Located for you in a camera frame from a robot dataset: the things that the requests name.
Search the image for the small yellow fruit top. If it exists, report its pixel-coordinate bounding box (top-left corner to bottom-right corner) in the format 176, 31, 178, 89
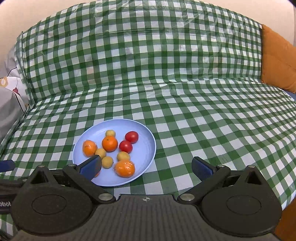
105, 130, 116, 137

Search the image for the orange cushion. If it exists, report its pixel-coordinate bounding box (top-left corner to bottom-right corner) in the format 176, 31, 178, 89
261, 25, 295, 94

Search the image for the green white checkered cloth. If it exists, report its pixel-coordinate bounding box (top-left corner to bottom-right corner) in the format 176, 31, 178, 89
1, 1, 295, 208

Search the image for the small yellow fruit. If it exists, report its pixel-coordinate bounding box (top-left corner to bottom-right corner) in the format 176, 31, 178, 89
117, 151, 130, 161
105, 130, 116, 137
102, 156, 113, 169
95, 148, 106, 159

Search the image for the white grey patterned pillow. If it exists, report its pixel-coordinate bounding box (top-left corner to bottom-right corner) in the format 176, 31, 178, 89
0, 48, 29, 140

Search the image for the large orange mandarin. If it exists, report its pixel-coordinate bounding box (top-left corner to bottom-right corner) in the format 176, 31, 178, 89
114, 159, 135, 178

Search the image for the red tomato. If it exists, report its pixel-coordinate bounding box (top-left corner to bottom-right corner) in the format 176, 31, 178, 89
119, 140, 133, 154
125, 131, 139, 144

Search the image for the small yellow fruit bottom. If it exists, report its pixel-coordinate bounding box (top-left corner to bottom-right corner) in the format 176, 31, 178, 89
102, 156, 113, 169

